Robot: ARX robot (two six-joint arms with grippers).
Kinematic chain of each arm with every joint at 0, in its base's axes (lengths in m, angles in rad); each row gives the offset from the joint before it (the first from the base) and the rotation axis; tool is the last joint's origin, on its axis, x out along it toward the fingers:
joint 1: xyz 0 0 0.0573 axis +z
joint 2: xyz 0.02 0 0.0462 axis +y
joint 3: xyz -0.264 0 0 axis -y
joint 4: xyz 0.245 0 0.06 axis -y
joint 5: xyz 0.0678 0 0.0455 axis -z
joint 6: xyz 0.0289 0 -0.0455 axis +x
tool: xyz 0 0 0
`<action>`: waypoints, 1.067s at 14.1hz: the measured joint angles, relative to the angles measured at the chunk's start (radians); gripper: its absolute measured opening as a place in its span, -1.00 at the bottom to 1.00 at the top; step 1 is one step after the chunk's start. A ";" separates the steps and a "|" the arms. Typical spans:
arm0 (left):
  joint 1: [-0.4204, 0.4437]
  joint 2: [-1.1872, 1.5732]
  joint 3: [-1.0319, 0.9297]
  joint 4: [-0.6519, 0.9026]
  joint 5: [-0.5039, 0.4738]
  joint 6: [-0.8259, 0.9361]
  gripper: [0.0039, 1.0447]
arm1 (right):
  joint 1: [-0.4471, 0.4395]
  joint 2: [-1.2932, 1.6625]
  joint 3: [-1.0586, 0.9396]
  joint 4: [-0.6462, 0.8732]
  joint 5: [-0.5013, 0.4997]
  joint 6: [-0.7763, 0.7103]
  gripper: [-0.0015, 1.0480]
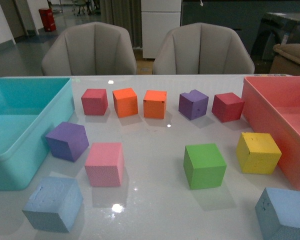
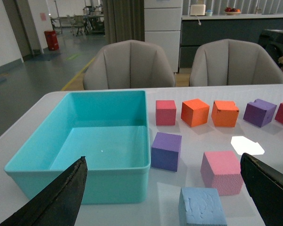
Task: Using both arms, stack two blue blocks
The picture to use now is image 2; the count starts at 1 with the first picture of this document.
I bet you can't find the grey curtain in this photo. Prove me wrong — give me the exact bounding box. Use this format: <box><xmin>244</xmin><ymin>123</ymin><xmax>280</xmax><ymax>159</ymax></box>
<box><xmin>102</xmin><ymin>0</ymin><xmax>145</xmax><ymax>44</ymax></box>

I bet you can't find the red foam cube left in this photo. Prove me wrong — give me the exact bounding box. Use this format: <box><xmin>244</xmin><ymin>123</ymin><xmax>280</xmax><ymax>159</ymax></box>
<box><xmin>156</xmin><ymin>100</ymin><xmax>177</xmax><ymax>126</ymax></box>

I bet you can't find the purple foam cube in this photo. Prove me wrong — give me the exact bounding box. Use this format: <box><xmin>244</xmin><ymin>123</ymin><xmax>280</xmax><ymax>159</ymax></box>
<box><xmin>151</xmin><ymin>132</ymin><xmax>182</xmax><ymax>172</ymax></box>
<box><xmin>243</xmin><ymin>99</ymin><xmax>277</xmax><ymax>128</ymax></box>

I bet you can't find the white drawer cabinet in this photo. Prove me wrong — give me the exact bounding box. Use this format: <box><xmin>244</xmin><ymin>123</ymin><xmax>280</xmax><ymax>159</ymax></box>
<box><xmin>144</xmin><ymin>0</ymin><xmax>183</xmax><ymax>73</ymax></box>

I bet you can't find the beige chair left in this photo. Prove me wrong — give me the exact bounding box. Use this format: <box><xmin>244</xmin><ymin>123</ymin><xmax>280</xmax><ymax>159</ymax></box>
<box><xmin>83</xmin><ymin>40</ymin><xmax>175</xmax><ymax>90</ymax></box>

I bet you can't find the beige chair right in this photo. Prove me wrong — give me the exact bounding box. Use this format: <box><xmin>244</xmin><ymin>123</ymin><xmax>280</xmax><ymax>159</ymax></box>
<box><xmin>190</xmin><ymin>39</ymin><xmax>283</xmax><ymax>87</ymax></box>

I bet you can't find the fruit bowl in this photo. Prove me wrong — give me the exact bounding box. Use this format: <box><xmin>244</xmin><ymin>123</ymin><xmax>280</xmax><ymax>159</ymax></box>
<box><xmin>225</xmin><ymin>7</ymin><xmax>241</xmax><ymax>16</ymax></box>

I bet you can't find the pink foam cube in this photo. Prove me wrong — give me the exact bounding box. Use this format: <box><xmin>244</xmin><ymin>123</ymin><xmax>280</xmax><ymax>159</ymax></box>
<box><xmin>200</xmin><ymin>151</ymin><xmax>243</xmax><ymax>196</ymax></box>

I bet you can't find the orange foam cube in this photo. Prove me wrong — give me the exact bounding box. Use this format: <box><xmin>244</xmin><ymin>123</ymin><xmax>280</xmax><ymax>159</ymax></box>
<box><xmin>181</xmin><ymin>98</ymin><xmax>209</xmax><ymax>127</ymax></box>
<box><xmin>211</xmin><ymin>100</ymin><xmax>240</xmax><ymax>128</ymax></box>

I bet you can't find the dark grey appliance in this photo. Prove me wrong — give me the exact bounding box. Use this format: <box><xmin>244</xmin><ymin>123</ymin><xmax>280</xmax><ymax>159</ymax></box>
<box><xmin>258</xmin><ymin>29</ymin><xmax>283</xmax><ymax>67</ymax></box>

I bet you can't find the light blue foam cube near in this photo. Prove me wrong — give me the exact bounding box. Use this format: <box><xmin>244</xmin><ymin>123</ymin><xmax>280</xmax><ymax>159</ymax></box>
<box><xmin>178</xmin><ymin>187</ymin><xmax>227</xmax><ymax>226</ymax></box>

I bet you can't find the orange foam cube left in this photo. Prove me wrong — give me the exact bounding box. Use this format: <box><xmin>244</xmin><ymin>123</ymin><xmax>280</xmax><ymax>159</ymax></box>
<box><xmin>181</xmin><ymin>98</ymin><xmax>209</xmax><ymax>127</ymax></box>

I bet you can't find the teal plastic bin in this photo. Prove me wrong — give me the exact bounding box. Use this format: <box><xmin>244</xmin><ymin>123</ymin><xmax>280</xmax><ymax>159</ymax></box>
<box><xmin>4</xmin><ymin>90</ymin><xmax>150</xmax><ymax>204</ymax></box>

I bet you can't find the red fire extinguisher box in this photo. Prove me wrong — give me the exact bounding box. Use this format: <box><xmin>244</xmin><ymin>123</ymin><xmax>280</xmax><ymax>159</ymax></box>
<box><xmin>44</xmin><ymin>30</ymin><xmax>59</xmax><ymax>51</ymax></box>

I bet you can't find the purple foam cube left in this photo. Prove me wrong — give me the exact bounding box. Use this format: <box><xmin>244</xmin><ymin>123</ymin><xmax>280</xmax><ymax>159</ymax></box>
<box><xmin>151</xmin><ymin>132</ymin><xmax>182</xmax><ymax>172</ymax></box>

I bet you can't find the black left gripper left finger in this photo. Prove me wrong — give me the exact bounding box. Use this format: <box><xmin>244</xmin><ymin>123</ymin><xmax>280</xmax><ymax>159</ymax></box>
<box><xmin>0</xmin><ymin>156</ymin><xmax>88</xmax><ymax>226</ymax></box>

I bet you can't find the beige chair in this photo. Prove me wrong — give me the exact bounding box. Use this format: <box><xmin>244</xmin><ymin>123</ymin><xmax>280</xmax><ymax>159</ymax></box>
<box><xmin>190</xmin><ymin>39</ymin><xmax>283</xmax><ymax>87</ymax></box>
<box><xmin>83</xmin><ymin>40</ymin><xmax>175</xmax><ymax>90</ymax></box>

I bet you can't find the dark grey counter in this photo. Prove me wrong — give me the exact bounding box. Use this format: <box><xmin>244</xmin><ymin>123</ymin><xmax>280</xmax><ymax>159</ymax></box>
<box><xmin>179</xmin><ymin>15</ymin><xmax>283</xmax><ymax>68</ymax></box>

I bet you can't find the orange foam cube right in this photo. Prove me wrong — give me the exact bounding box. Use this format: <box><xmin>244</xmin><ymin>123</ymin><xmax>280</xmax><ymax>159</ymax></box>
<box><xmin>211</xmin><ymin>100</ymin><xmax>240</xmax><ymax>128</ymax></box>

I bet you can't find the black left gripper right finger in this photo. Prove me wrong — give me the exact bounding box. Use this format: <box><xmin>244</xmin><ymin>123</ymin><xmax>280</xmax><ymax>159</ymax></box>
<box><xmin>240</xmin><ymin>153</ymin><xmax>283</xmax><ymax>226</ymax></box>

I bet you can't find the white toaster appliance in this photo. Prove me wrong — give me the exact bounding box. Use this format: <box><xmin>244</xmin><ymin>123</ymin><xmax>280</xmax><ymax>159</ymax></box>
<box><xmin>190</xmin><ymin>4</ymin><xmax>206</xmax><ymax>16</ymax></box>

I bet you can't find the purple foam cube right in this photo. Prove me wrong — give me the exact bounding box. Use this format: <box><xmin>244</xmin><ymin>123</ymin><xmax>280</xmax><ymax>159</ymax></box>
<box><xmin>243</xmin><ymin>99</ymin><xmax>277</xmax><ymax>128</ymax></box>

